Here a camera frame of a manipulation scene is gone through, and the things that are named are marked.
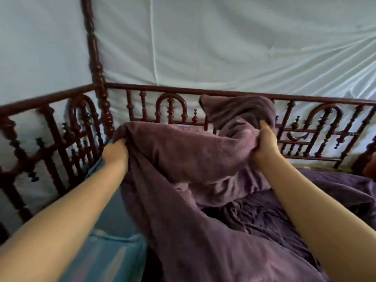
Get person's left hand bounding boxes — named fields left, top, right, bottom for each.
left=102, top=137, right=130, bottom=171

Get person's right hand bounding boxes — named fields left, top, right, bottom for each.
left=253, top=119, right=282, bottom=166

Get blue butterfly pillow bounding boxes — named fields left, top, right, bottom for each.
left=85, top=157, right=141, bottom=241

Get red wooden bed frame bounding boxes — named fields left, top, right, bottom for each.
left=0, top=0, right=376, bottom=241

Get purple fleece duvet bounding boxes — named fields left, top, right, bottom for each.
left=113, top=94, right=376, bottom=282

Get colourful feather print pillow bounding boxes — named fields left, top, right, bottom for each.
left=58, top=229, right=147, bottom=282

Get person's left forearm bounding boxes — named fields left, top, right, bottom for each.
left=0, top=160, right=130, bottom=282

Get person's right forearm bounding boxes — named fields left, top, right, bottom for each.
left=260, top=155, right=376, bottom=282

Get pale mosquito net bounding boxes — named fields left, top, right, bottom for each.
left=0, top=0, right=376, bottom=232

